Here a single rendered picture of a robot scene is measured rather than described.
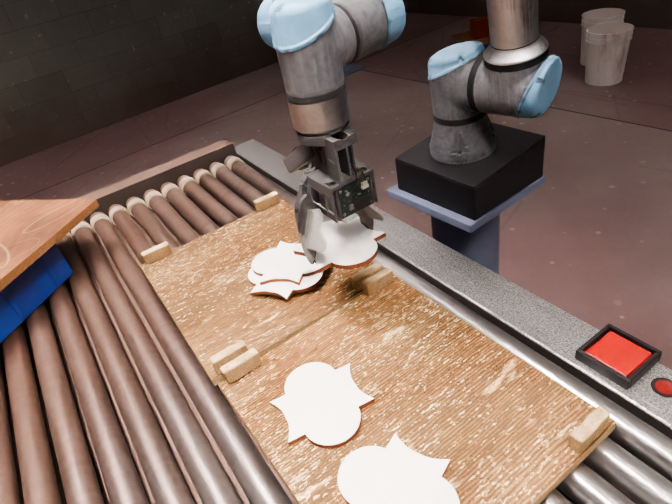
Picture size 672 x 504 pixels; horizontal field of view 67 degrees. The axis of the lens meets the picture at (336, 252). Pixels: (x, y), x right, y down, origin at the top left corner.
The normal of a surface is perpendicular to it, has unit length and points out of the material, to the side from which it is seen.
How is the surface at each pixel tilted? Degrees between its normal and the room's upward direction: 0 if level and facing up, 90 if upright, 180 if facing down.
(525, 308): 0
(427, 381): 0
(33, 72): 90
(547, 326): 0
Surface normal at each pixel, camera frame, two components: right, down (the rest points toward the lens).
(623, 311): -0.17, -0.80
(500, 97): -0.64, 0.65
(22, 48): 0.60, 0.38
